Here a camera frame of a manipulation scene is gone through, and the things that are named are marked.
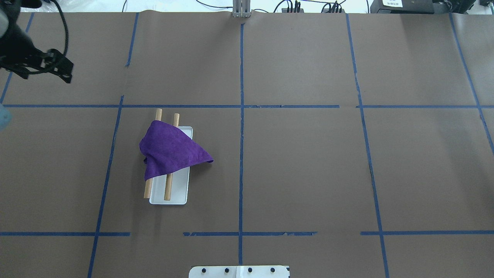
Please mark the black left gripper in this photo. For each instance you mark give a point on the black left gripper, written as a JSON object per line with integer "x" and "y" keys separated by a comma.
{"x": 16, "y": 47}

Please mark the purple towel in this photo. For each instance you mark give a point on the purple towel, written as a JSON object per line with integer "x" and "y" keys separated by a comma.
{"x": 166, "y": 149}

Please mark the white wooden towel rack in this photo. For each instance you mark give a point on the white wooden towel rack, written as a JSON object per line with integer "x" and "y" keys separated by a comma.
{"x": 168, "y": 189}

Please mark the left usb hub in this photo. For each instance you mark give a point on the left usb hub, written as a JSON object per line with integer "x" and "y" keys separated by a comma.
{"x": 292, "y": 7}

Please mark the black computer box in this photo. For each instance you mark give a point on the black computer box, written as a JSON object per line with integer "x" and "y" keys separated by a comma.
{"x": 409, "y": 7}

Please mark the aluminium frame post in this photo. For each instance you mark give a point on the aluminium frame post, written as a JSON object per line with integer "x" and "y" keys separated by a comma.
{"x": 241, "y": 8}

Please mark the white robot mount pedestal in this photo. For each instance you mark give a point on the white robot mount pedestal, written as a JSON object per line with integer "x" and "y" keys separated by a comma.
{"x": 250, "y": 271}

